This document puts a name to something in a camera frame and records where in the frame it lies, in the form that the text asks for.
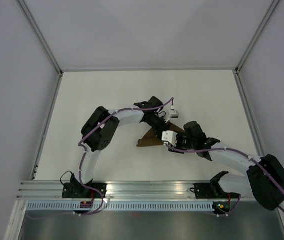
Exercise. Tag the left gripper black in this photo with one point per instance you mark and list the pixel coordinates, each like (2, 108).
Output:
(159, 132)

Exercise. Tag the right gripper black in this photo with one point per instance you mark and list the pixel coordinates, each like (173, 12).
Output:
(179, 135)

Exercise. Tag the brown cloth napkin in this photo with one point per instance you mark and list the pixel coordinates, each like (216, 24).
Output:
(150, 139)

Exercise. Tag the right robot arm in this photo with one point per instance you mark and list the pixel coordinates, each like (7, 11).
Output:
(261, 177)

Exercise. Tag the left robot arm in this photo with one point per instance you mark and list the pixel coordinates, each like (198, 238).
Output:
(97, 134)

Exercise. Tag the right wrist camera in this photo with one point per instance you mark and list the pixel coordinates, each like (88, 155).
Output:
(169, 137)

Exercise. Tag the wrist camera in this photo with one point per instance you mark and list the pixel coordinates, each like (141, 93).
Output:
(169, 137)
(173, 113)

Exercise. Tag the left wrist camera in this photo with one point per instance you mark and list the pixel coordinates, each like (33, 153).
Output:
(173, 113)

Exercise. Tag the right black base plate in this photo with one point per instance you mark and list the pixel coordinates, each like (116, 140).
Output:
(211, 191)

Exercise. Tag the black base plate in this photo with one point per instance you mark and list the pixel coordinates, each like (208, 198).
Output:
(211, 191)
(79, 192)

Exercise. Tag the right side aluminium rail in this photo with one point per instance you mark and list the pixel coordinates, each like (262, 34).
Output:
(249, 115)

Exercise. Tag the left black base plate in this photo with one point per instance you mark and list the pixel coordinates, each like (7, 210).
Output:
(79, 192)

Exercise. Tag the aluminium front rail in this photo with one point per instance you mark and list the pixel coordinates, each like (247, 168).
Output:
(122, 191)

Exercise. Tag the white slotted cable duct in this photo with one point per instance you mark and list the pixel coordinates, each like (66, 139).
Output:
(136, 206)

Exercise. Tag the right aluminium frame post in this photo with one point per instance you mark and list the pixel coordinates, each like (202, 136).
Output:
(257, 34)

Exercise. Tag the aluminium frame post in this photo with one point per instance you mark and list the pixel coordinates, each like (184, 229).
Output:
(38, 34)
(257, 34)

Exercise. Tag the left aluminium frame post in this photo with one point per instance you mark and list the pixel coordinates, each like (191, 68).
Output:
(38, 34)

